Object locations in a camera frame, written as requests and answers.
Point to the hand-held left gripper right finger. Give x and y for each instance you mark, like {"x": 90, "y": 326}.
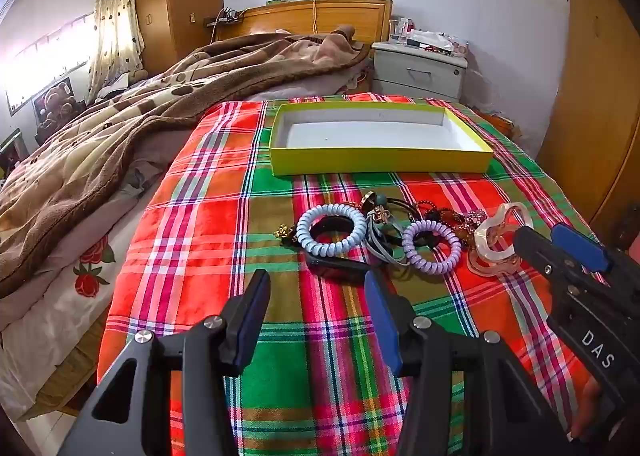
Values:
{"x": 382, "y": 321}

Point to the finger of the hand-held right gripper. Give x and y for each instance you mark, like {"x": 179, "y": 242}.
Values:
{"x": 537, "y": 251}
{"x": 582, "y": 248}

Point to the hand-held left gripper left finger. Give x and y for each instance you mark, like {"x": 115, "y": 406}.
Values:
{"x": 252, "y": 326}

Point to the clear pink hair claw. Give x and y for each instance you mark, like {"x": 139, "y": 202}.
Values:
{"x": 487, "y": 236}

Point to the black wristband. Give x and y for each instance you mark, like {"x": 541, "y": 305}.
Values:
{"x": 340, "y": 266}

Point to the gold flower brooch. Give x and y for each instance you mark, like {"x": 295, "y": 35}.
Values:
{"x": 285, "y": 233}

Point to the yellow cardboard box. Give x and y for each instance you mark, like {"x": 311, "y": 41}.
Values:
{"x": 380, "y": 159}

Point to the person's right hand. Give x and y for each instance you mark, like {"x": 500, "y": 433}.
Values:
{"x": 589, "y": 398}

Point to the red green plaid cloth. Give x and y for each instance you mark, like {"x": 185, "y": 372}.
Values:
{"x": 210, "y": 216}

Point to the wooden door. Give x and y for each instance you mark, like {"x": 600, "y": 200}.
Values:
{"x": 600, "y": 86}

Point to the grey nightstand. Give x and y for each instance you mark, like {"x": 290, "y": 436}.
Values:
{"x": 415, "y": 69}

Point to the nightstand clutter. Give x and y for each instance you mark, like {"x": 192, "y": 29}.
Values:
{"x": 435, "y": 41}

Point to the brown fleece blanket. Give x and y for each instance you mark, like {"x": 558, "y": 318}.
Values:
{"x": 125, "y": 126}

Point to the clear glass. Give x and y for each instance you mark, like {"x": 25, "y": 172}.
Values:
{"x": 398, "y": 31}

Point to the brown teddy bear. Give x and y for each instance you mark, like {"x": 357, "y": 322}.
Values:
{"x": 57, "y": 104}

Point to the wooden headboard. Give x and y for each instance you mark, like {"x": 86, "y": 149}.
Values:
{"x": 350, "y": 16}

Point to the power strip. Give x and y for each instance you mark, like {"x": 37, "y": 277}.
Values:
{"x": 225, "y": 19}

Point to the patterned curtain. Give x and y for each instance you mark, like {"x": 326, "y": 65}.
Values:
{"x": 115, "y": 26}

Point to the window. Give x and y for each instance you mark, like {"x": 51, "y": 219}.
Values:
{"x": 45, "y": 66}

